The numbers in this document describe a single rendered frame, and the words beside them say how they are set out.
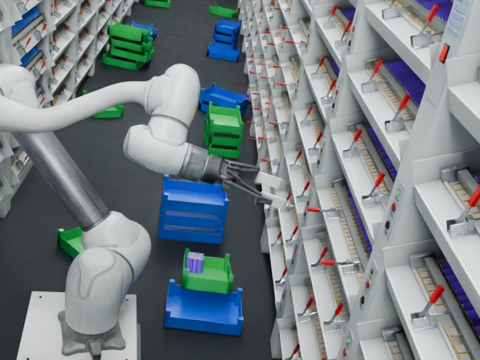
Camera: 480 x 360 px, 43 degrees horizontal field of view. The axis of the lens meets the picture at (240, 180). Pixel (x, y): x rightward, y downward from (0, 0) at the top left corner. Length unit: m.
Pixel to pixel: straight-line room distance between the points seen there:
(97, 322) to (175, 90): 0.69
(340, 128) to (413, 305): 0.82
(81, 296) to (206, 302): 0.90
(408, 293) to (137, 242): 0.97
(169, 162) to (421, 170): 0.63
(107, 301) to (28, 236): 1.16
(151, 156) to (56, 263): 1.26
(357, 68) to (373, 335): 0.80
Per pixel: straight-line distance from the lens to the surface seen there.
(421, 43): 1.37
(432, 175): 1.20
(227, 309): 2.54
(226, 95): 4.56
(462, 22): 1.14
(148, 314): 2.47
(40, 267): 2.68
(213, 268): 2.74
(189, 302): 2.54
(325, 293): 1.83
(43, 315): 1.99
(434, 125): 1.16
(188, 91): 1.57
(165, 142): 1.52
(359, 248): 1.63
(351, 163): 1.70
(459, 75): 1.14
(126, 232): 1.90
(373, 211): 1.48
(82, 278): 1.74
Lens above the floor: 1.60
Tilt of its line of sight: 27 degrees down
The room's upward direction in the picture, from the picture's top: 11 degrees clockwise
